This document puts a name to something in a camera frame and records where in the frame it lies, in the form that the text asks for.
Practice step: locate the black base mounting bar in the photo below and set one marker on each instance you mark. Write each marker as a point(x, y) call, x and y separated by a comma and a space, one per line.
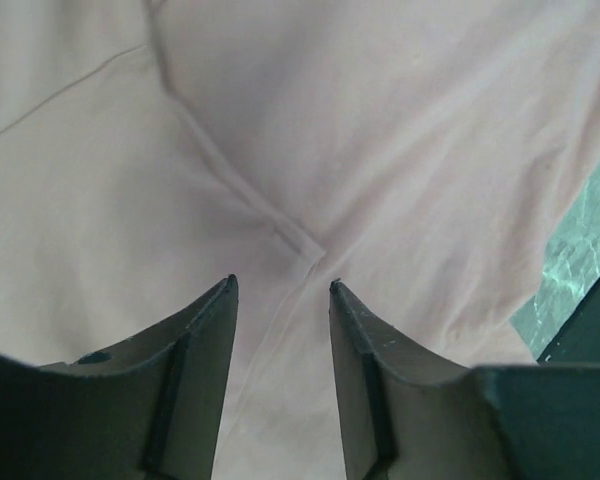
point(578, 340)

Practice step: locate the pink t-shirt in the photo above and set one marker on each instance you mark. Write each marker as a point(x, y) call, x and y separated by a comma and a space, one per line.
point(423, 152)

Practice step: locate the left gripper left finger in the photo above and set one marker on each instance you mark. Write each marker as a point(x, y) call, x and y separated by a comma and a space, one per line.
point(147, 407)

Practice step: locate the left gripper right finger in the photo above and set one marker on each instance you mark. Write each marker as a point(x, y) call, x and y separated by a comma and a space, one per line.
point(406, 412)

